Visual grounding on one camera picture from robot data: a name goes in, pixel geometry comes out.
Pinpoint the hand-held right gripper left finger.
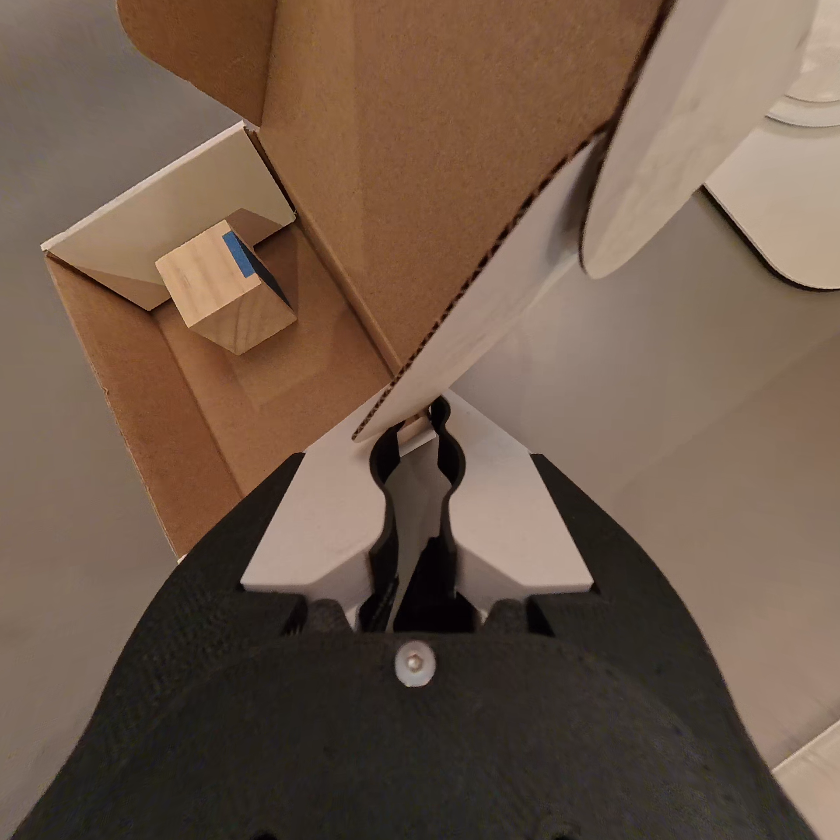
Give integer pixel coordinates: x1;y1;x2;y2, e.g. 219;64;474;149
241;420;403;632

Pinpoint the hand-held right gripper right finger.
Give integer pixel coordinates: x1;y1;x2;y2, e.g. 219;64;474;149
428;390;597;624

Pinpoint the wooden cube with blue tape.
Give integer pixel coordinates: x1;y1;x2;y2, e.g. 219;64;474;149
155;221;298;356

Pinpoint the white cardboard box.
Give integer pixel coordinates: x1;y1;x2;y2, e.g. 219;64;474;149
41;0;815;565

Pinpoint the clear plastic container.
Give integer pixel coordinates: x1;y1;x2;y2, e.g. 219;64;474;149
771;728;840;840

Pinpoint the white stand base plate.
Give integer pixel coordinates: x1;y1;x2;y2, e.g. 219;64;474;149
702;0;840;291

